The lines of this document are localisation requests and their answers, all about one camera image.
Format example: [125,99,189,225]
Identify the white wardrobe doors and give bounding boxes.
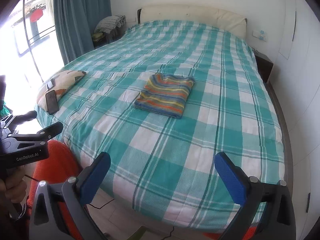
[272,0,319,239]

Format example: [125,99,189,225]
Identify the small grey card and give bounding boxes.
[46,78,55,90]

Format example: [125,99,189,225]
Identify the wall socket plate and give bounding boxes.
[252,30,268,42]

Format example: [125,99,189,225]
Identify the black smartphone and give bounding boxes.
[45,90,59,115]

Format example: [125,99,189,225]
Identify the orange fleece pants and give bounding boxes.
[26,139,258,240]

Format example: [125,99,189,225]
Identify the cream patterned pillow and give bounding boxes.
[36,70,86,111]

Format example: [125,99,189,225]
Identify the person's left hand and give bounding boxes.
[1,166,27,204]

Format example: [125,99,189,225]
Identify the pile of clothes on nightstand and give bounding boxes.
[92,15,126,43]

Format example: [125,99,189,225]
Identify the striped knit sweater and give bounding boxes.
[134,73,195,119]

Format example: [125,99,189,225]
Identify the window with black frame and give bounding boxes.
[1,0,64,100]

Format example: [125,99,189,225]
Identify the teal curtain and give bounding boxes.
[53,0,111,64]

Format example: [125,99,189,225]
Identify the teal plaid bedspread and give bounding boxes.
[35,19,286,233]

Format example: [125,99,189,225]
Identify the dark right nightstand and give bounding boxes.
[253,49,274,83]

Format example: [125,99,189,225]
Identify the black cable on floor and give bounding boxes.
[24,174,176,240]

